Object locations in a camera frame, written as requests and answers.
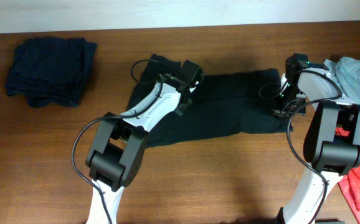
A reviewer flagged folded navy blue garment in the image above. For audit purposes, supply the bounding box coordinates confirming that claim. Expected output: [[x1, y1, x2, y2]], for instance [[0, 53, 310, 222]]
[[4, 37, 97, 108]]

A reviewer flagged black Nike t-shirt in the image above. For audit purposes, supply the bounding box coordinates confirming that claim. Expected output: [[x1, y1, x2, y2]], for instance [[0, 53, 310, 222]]
[[126, 54, 295, 149]]

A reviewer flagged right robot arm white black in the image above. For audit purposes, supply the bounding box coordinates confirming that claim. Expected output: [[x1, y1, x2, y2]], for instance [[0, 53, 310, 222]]
[[272, 53, 360, 224]]

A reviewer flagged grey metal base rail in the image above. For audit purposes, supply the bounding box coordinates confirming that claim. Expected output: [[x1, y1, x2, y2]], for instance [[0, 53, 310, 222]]
[[315, 220, 345, 224]]

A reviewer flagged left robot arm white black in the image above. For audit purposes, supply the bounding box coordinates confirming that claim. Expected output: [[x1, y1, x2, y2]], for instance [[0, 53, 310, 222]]
[[85, 60, 204, 223]]

